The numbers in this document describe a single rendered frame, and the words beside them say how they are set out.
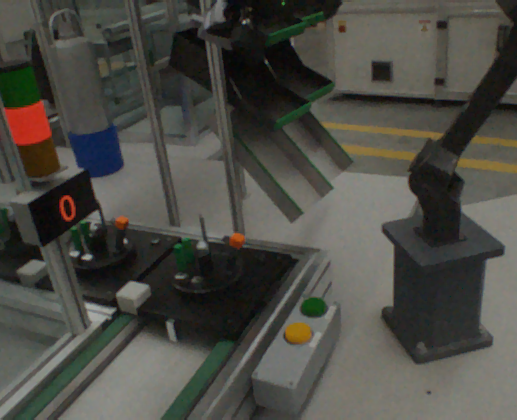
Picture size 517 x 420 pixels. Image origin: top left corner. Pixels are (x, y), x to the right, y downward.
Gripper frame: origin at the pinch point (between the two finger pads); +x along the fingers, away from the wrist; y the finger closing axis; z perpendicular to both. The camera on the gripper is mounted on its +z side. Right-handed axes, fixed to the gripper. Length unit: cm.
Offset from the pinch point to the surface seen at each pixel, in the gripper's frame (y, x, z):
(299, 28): -9.2, -3.5, -17.8
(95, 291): 43, 31, -14
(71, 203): 34.0, 17.6, 6.6
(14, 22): -632, 971, -469
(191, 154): -19, 69, -77
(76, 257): 36, 39, -14
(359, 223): 14, 0, -65
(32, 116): 25.9, 15.2, 18.1
